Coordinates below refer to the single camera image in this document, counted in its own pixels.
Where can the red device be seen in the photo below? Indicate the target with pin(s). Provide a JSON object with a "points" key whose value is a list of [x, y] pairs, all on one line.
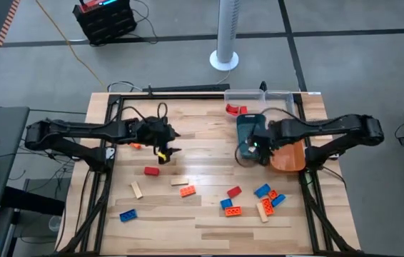
{"points": [[93, 4]]}

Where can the red toy brick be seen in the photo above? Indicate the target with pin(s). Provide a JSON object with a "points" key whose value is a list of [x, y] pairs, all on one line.
{"points": [[243, 110], [151, 171], [232, 109], [234, 191]]}

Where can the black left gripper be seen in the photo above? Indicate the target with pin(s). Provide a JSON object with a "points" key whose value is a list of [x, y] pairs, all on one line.
{"points": [[157, 133]]}

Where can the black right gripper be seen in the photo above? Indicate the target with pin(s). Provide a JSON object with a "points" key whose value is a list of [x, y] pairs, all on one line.
{"points": [[262, 137]]}

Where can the teal plastic bin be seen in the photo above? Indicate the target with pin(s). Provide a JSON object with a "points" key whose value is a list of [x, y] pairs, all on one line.
{"points": [[243, 125]]}

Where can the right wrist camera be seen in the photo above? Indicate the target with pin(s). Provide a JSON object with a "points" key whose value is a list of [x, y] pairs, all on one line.
{"points": [[253, 145]]}

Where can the small orange toy brick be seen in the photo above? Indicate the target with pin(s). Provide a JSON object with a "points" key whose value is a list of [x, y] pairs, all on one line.
{"points": [[136, 145], [272, 194]]}

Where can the orange plastic bin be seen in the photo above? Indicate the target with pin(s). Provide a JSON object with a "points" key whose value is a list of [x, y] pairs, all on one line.
{"points": [[291, 158]]}

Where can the white tower fan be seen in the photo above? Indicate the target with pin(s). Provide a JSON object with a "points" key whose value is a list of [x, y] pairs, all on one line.
{"points": [[227, 28]]}

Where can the clear plastic cup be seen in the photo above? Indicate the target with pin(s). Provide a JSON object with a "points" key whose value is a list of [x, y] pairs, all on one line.
{"points": [[55, 223]]}

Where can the blue toy brick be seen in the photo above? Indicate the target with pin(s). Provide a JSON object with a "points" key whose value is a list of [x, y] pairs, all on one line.
{"points": [[226, 203], [262, 190], [278, 200], [128, 215]]}

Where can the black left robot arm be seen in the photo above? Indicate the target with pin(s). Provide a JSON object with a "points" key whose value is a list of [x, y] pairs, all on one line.
{"points": [[80, 129]]}

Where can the black equipment crate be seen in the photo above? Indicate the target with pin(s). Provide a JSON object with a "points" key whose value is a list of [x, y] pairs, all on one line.
{"points": [[105, 26]]}

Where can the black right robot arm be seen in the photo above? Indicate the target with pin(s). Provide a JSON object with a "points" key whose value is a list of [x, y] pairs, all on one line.
{"points": [[330, 125]]}

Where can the dark grey desk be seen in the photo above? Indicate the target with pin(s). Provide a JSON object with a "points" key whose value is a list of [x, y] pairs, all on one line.
{"points": [[9, 142]]}

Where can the black clamp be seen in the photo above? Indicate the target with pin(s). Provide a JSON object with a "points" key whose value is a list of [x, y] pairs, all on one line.
{"points": [[263, 86]]}

